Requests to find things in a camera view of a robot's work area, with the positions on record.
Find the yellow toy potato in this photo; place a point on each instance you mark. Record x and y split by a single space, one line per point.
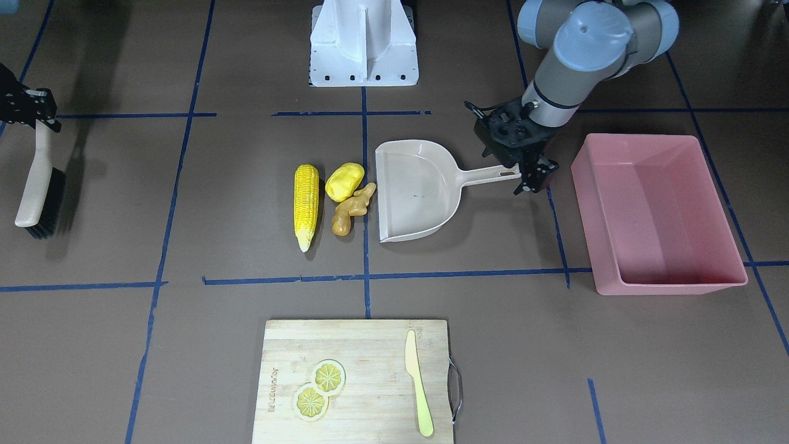
344 181

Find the beige hand brush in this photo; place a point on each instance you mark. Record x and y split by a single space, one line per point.
44 191

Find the pink plastic bin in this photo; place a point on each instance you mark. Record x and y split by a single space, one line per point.
652 218

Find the brown toy ginger root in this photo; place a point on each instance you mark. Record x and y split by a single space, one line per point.
356 205

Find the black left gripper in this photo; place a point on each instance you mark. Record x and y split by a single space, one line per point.
535 146

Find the yellow toy corn cob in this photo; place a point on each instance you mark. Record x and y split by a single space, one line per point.
305 204

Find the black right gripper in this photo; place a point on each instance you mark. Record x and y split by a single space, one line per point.
13 98

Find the bamboo cutting board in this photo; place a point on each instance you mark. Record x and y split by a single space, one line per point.
377 404

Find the yellow plastic knife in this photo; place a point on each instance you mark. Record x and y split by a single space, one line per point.
412 365

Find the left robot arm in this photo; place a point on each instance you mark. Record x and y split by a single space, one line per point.
587 42

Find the white pillar mount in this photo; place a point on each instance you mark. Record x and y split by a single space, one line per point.
363 44

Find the beige plastic dustpan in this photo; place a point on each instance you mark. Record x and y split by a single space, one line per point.
419 187

